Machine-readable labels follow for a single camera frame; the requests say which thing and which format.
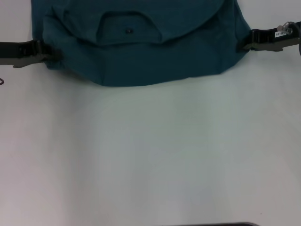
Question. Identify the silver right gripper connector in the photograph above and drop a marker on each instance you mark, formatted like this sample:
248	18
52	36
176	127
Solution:
285	27

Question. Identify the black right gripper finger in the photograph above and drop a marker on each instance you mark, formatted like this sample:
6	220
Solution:
247	43

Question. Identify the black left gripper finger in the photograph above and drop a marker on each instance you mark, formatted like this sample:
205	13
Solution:
50	53

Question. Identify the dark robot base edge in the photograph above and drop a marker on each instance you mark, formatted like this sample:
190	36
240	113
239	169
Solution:
232	224

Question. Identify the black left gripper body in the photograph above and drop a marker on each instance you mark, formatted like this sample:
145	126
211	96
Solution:
14	53

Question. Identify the teal blue FREE print T-shirt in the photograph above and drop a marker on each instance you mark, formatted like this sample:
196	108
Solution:
141	58

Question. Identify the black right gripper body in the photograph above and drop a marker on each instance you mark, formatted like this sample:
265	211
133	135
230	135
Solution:
277	38

